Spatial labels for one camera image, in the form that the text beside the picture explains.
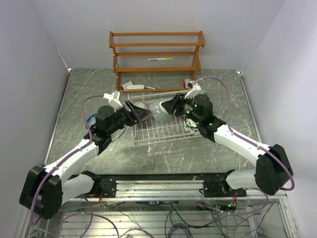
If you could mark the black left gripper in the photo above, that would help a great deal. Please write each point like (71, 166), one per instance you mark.
(137, 113)

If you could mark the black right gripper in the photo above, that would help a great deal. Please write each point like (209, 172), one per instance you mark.
(175, 103)

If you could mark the red floral pattern bowl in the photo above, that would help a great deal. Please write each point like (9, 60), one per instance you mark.
(143, 106)

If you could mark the blue dotted bowl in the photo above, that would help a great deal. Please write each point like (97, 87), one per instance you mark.
(159, 112)

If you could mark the white wire dish rack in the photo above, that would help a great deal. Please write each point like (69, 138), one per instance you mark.
(152, 131)

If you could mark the blue floral white bowl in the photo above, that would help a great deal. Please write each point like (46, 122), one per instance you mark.
(91, 120)

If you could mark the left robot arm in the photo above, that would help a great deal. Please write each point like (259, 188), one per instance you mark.
(63, 169)

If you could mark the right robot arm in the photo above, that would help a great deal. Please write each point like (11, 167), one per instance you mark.
(272, 168)

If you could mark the wooden shelf rack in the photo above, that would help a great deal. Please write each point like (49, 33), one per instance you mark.
(131, 51)

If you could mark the red white small box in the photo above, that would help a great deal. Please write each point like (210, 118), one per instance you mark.
(187, 83)

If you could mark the green leaf pattern bowl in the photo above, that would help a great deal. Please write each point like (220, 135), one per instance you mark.
(190, 126)

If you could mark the white rectangular eraser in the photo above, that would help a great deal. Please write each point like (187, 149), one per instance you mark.
(135, 87)

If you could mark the red white card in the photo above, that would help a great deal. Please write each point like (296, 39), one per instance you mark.
(125, 86)

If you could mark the green capped marker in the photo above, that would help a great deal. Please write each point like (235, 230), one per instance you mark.
(160, 59)

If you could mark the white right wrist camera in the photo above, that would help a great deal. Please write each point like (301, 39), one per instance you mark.
(196, 89)

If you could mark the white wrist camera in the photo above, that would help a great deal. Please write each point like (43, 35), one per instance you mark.
(196, 89)
(113, 100)

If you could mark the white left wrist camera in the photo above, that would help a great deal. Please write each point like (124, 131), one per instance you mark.
(113, 100)

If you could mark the aluminium mounting rail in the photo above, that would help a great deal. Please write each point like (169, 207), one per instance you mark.
(158, 188)

